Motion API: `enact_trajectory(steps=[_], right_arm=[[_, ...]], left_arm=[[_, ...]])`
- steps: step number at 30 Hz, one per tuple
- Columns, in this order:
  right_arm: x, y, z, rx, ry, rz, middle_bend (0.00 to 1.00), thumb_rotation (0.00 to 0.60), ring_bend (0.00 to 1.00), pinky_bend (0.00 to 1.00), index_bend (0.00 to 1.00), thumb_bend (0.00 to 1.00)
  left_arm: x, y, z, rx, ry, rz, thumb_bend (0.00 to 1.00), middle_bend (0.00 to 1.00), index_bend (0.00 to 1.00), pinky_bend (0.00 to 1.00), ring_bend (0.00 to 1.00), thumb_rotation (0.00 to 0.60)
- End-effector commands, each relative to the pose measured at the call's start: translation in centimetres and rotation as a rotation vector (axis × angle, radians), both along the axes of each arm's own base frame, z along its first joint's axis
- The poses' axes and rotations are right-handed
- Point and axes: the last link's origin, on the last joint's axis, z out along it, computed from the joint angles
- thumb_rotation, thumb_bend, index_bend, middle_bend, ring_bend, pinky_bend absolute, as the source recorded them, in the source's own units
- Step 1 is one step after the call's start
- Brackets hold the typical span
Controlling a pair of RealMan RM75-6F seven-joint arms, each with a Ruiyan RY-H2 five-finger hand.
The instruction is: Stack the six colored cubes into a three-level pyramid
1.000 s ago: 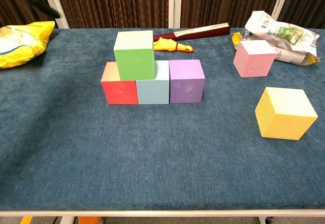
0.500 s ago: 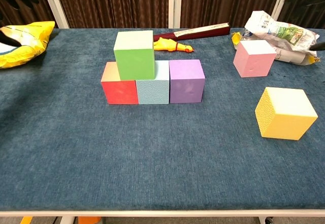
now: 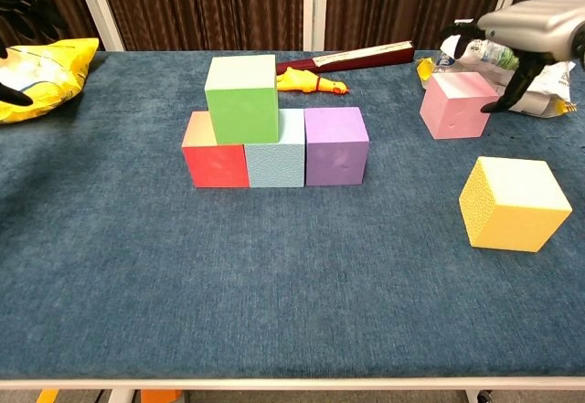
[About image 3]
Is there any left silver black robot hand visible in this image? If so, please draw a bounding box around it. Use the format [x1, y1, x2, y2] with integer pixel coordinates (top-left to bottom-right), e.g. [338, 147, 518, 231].
[0, 0, 69, 107]

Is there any yellow rubber chicken toy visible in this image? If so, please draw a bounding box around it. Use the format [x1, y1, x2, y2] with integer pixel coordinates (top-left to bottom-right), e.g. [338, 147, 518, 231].
[275, 67, 351, 96]

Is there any light blue foam cube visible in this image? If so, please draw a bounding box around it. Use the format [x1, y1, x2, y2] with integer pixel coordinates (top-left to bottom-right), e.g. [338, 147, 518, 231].
[244, 108, 306, 189]

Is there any pink foam cube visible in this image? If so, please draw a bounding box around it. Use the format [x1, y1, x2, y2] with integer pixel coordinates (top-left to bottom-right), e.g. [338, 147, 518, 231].
[419, 71, 499, 141]

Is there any long dark red box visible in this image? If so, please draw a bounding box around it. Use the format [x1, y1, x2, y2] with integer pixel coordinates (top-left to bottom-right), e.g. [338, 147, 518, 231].
[275, 39, 416, 77]

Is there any purple foam cube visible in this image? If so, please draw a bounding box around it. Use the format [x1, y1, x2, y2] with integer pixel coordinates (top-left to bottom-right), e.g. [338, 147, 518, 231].
[303, 106, 370, 187]

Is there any yellow snack bag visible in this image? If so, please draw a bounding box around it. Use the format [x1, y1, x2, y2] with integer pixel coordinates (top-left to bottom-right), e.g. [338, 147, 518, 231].
[0, 37, 101, 125]

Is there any blue felt table cover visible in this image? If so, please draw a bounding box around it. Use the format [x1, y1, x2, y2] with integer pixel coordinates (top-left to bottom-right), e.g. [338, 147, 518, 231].
[0, 49, 585, 380]

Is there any white table frame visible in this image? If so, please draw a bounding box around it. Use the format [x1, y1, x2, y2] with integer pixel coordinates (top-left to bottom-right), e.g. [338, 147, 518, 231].
[0, 376, 585, 403]

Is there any white crumpled snack bag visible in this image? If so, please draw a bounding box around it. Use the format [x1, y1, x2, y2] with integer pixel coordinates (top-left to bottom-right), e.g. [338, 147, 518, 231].
[415, 32, 578, 120]

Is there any red foam cube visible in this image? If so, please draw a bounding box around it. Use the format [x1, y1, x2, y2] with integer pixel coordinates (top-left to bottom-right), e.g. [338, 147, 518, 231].
[181, 110, 250, 189]

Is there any yellow foam cube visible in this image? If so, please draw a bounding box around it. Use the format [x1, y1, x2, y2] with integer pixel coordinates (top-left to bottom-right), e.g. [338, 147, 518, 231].
[458, 155, 573, 253]

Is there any green foam cube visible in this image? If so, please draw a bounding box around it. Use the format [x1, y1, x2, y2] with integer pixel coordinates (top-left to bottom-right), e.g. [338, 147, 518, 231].
[204, 54, 281, 145]

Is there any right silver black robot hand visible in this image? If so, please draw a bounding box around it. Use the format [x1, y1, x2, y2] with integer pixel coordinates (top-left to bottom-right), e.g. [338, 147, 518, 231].
[439, 0, 585, 114]

